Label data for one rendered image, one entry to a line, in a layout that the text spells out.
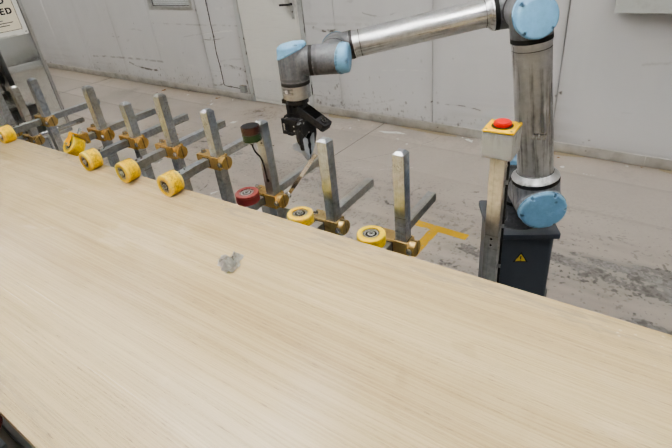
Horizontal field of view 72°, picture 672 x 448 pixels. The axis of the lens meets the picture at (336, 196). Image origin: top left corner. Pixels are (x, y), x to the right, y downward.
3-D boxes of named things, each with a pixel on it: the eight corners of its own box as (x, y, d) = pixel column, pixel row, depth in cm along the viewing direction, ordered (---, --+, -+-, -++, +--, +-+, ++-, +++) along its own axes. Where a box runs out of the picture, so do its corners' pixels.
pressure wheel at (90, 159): (106, 162, 186) (100, 168, 192) (94, 144, 185) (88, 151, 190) (92, 168, 182) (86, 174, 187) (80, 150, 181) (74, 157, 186)
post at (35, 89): (69, 164, 251) (32, 76, 228) (73, 165, 250) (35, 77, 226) (63, 167, 249) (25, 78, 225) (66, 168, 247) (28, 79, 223)
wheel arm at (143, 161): (221, 125, 209) (219, 118, 207) (226, 126, 207) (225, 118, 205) (125, 172, 174) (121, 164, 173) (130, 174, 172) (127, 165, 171)
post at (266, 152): (282, 238, 174) (259, 117, 151) (289, 240, 173) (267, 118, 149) (276, 243, 172) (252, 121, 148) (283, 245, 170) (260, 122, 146)
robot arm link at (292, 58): (305, 44, 133) (271, 47, 134) (310, 87, 139) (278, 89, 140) (309, 37, 141) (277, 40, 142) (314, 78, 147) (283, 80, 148)
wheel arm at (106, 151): (184, 119, 222) (182, 111, 220) (189, 119, 220) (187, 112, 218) (88, 161, 187) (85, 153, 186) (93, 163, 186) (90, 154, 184)
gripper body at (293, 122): (297, 127, 157) (292, 92, 151) (317, 131, 153) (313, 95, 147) (282, 135, 152) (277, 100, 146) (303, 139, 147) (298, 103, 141)
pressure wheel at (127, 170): (127, 153, 173) (142, 166, 172) (126, 167, 179) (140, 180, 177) (113, 160, 169) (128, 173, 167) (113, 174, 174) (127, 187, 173)
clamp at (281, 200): (261, 196, 171) (259, 184, 168) (290, 204, 164) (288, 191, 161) (251, 203, 167) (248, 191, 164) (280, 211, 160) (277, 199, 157)
